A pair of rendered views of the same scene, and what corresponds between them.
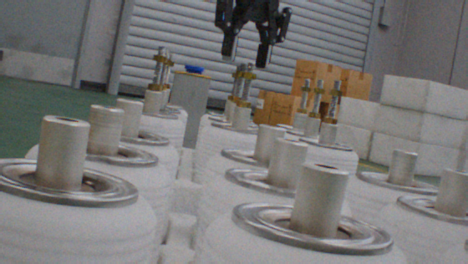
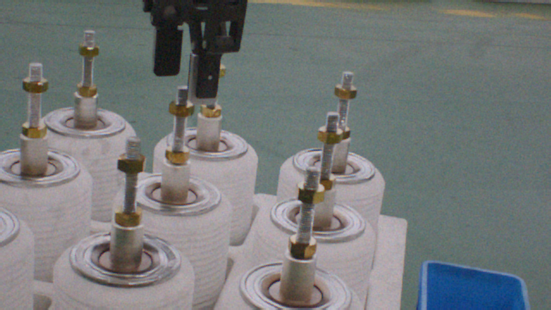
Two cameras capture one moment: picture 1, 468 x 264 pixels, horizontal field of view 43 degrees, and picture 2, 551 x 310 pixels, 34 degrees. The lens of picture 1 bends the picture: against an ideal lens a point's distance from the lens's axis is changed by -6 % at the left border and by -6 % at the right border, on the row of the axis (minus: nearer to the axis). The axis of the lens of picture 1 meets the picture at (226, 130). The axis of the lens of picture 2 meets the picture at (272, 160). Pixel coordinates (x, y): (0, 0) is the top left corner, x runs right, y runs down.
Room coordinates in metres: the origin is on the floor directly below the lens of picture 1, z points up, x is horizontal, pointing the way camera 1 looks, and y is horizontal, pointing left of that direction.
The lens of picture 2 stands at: (0.74, 0.63, 0.55)
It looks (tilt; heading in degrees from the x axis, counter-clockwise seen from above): 22 degrees down; 281
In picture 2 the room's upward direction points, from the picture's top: 7 degrees clockwise
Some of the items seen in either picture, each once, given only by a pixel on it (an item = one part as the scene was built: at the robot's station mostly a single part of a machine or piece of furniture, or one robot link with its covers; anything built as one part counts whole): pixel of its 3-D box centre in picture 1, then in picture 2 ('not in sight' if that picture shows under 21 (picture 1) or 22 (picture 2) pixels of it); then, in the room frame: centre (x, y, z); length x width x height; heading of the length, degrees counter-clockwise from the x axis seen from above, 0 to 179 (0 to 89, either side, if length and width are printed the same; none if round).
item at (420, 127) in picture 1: (419, 126); not in sight; (3.69, -1.16, 0.27); 0.39 x 0.39 x 0.18; 30
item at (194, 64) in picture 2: (230, 48); (203, 78); (0.92, 0.02, 0.36); 0.02 x 0.01 x 0.04; 42
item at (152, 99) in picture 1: (151, 104); (298, 275); (0.81, 0.10, 0.26); 0.02 x 0.02 x 0.03
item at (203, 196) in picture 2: (232, 123); (174, 195); (0.94, -0.01, 0.25); 0.08 x 0.08 x 0.01
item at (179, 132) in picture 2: (239, 88); (179, 133); (0.94, -0.01, 0.30); 0.01 x 0.01 x 0.08; 54
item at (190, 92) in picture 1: (178, 153); not in sight; (1.22, 0.08, 0.16); 0.07 x 0.07 x 0.31; 3
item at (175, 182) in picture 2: (234, 114); (175, 180); (0.94, -0.01, 0.26); 0.02 x 0.02 x 0.03
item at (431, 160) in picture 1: (414, 155); not in sight; (3.68, -1.15, 0.09); 0.39 x 0.39 x 0.18; 32
